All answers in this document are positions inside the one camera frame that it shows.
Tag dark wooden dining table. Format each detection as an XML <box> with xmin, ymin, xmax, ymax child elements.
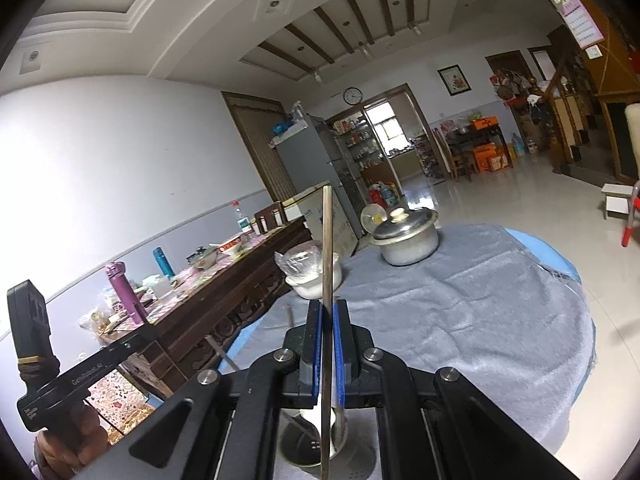
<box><xmin>435</xmin><ymin>122</ymin><xmax>509</xmax><ymax>182</ymax></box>

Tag metal spoon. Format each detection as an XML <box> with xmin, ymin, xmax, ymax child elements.
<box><xmin>331</xmin><ymin>406</ymin><xmax>349</xmax><ymax>457</ymax></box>

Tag red chair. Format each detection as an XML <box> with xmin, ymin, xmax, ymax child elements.
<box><xmin>621</xmin><ymin>180</ymin><xmax>640</xmax><ymax>249</ymax></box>

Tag purple bottle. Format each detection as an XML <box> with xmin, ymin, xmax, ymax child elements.
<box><xmin>104</xmin><ymin>262</ymin><xmax>149</xmax><ymax>324</ymax></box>

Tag dark wooden sideboard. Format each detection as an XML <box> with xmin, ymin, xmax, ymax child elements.
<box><xmin>95</xmin><ymin>217</ymin><xmax>314</xmax><ymax>402</ymax></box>

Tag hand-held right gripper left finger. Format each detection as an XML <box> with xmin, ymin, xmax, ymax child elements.
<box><xmin>107</xmin><ymin>299</ymin><xmax>325</xmax><ymax>480</ymax></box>

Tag detergent bottles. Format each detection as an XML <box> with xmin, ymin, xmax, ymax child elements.
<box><xmin>367</xmin><ymin>181</ymin><xmax>401</xmax><ymax>207</ymax></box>

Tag wooden lattice screen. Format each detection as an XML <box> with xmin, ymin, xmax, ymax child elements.
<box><xmin>221</xmin><ymin>91</ymin><xmax>296</xmax><ymax>207</ymax></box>

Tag white step stool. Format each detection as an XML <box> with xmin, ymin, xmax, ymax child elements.
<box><xmin>601</xmin><ymin>183</ymin><xmax>636</xmax><ymax>220</ymax></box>

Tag framed wall picture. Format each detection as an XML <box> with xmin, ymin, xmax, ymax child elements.
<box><xmin>437</xmin><ymin>64</ymin><xmax>474</xmax><ymax>97</ymax></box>

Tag metal bowl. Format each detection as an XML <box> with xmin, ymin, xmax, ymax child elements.
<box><xmin>189</xmin><ymin>247</ymin><xmax>220</xmax><ymax>269</ymax></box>

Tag grey tablecloth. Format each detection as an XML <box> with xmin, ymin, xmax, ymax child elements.
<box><xmin>220</xmin><ymin>222</ymin><xmax>599</xmax><ymax>480</ymax></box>

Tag person's left hand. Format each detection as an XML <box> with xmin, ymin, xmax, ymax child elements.
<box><xmin>34</xmin><ymin>402</ymin><xmax>113</xmax><ymax>480</ymax></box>

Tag pink wall calendar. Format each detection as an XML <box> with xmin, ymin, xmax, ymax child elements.
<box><xmin>532</xmin><ymin>0</ymin><xmax>605</xmax><ymax>51</ymax></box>

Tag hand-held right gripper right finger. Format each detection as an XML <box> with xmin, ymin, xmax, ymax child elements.
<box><xmin>332</xmin><ymin>299</ymin><xmax>581</xmax><ymax>480</ymax></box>

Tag blue thermos bottle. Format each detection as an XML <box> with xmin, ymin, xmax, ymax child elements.
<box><xmin>152</xmin><ymin>246</ymin><xmax>176</xmax><ymax>280</ymax></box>

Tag metal pot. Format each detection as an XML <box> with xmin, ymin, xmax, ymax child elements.
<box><xmin>375</xmin><ymin>227</ymin><xmax>441</xmax><ymax>267</ymax></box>

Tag small floor fan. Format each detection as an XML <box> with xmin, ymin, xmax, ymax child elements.
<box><xmin>360</xmin><ymin>203</ymin><xmax>389</xmax><ymax>236</ymax></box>

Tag grey refrigerator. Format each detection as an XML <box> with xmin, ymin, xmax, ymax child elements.
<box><xmin>274</xmin><ymin>115</ymin><xmax>371</xmax><ymax>242</ymax></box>

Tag wooden staircase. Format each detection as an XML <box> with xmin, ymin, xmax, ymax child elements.
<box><xmin>547</xmin><ymin>25</ymin><xmax>640</xmax><ymax>187</ymax></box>

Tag white chest freezer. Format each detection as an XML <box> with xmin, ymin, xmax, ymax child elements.
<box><xmin>280</xmin><ymin>181</ymin><xmax>361</xmax><ymax>257</ymax></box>

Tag stack of orange boxes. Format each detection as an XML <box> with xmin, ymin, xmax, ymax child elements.
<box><xmin>472</xmin><ymin>144</ymin><xmax>514</xmax><ymax>174</ymax></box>

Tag metal pot lid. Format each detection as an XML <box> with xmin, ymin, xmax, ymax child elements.
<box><xmin>371</xmin><ymin>206</ymin><xmax>441</xmax><ymax>241</ymax></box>

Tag shelf of goods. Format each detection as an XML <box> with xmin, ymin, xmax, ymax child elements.
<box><xmin>330</xmin><ymin>115</ymin><xmax>389</xmax><ymax>196</ymax></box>

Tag clear bottle with red cap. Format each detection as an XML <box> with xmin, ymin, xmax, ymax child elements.
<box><xmin>231</xmin><ymin>201</ymin><xmax>254</xmax><ymax>236</ymax></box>

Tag white bowl with plastic wrap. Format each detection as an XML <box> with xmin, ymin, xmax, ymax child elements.
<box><xmin>274</xmin><ymin>240</ymin><xmax>346</xmax><ymax>300</ymax></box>

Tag grey utensil holder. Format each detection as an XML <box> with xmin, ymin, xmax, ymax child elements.
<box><xmin>277</xmin><ymin>405</ymin><xmax>382</xmax><ymax>480</ymax></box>

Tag patterned gift bag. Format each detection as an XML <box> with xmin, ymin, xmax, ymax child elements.
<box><xmin>85</xmin><ymin>370</ymin><xmax>157</xmax><ymax>442</ymax></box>

